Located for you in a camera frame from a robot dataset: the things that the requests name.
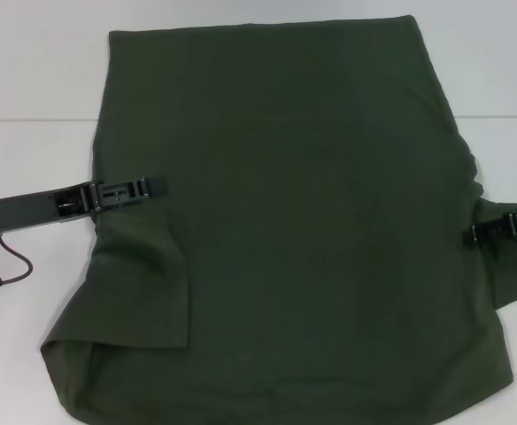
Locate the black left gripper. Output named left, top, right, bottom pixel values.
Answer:
left=0, top=175, right=170, bottom=235

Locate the dark green t-shirt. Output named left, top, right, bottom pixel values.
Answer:
left=39, top=14, right=517, bottom=425

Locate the thin dark gripper cable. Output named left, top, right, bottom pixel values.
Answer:
left=0, top=234, right=35, bottom=294

